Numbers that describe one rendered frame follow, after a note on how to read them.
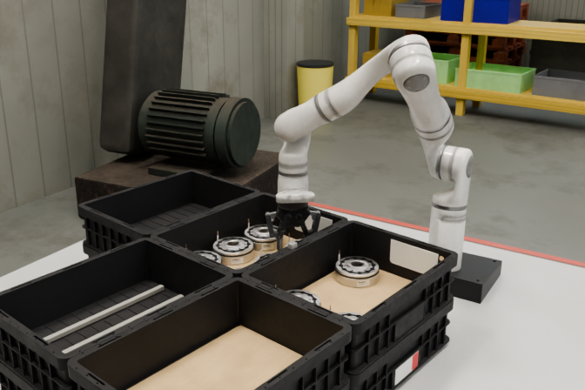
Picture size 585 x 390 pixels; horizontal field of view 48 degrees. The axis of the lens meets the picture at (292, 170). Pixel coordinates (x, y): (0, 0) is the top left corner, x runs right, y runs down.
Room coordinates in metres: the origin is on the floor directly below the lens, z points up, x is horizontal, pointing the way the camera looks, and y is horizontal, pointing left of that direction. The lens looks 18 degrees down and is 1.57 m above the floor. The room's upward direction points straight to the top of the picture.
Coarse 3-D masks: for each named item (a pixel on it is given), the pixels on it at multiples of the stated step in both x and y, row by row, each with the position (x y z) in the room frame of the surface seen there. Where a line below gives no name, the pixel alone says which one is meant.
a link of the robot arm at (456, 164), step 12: (444, 156) 1.63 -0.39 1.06; (456, 156) 1.62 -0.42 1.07; (468, 156) 1.62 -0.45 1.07; (444, 168) 1.62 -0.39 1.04; (456, 168) 1.60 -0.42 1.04; (468, 168) 1.62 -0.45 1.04; (456, 180) 1.60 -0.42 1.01; (468, 180) 1.63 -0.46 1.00; (444, 192) 1.64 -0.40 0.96; (456, 192) 1.60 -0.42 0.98; (468, 192) 1.64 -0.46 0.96; (432, 204) 1.64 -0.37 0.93; (444, 204) 1.61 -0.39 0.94; (456, 204) 1.60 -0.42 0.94
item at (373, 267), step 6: (348, 258) 1.45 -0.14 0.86; (354, 258) 1.46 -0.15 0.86; (360, 258) 1.45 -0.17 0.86; (366, 258) 1.45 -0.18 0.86; (336, 264) 1.42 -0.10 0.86; (342, 264) 1.42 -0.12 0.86; (372, 264) 1.42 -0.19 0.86; (342, 270) 1.39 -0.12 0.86; (348, 270) 1.39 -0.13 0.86; (354, 270) 1.39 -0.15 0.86; (360, 270) 1.39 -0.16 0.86; (366, 270) 1.39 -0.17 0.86; (372, 270) 1.39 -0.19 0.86; (378, 270) 1.40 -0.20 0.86; (348, 276) 1.37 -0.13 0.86; (354, 276) 1.36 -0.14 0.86; (360, 276) 1.36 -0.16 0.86; (366, 276) 1.37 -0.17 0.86
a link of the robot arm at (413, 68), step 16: (400, 48) 1.40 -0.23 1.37; (416, 48) 1.38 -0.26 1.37; (400, 64) 1.37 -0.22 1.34; (416, 64) 1.35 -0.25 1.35; (432, 64) 1.37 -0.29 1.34; (400, 80) 1.37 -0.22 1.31; (416, 80) 1.36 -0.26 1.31; (432, 80) 1.38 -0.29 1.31; (416, 96) 1.40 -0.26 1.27; (432, 96) 1.41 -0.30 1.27; (416, 112) 1.45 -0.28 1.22; (432, 112) 1.44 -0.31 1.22; (448, 112) 1.49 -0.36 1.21; (416, 128) 1.51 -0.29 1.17; (432, 128) 1.48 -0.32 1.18
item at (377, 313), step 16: (352, 224) 1.51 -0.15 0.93; (416, 240) 1.40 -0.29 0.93; (288, 256) 1.33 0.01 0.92; (448, 256) 1.32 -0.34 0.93; (256, 272) 1.25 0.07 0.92; (432, 272) 1.24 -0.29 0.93; (272, 288) 1.17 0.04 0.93; (416, 288) 1.19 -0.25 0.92; (304, 304) 1.11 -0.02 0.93; (384, 304) 1.11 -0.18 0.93; (400, 304) 1.15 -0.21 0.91; (352, 320) 1.05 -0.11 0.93; (368, 320) 1.06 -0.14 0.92
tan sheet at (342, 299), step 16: (384, 272) 1.44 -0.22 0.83; (304, 288) 1.36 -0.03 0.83; (320, 288) 1.36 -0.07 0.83; (336, 288) 1.36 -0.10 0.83; (352, 288) 1.36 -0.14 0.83; (368, 288) 1.36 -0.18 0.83; (384, 288) 1.36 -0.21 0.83; (400, 288) 1.36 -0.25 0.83; (336, 304) 1.29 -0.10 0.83; (352, 304) 1.29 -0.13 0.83; (368, 304) 1.29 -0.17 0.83
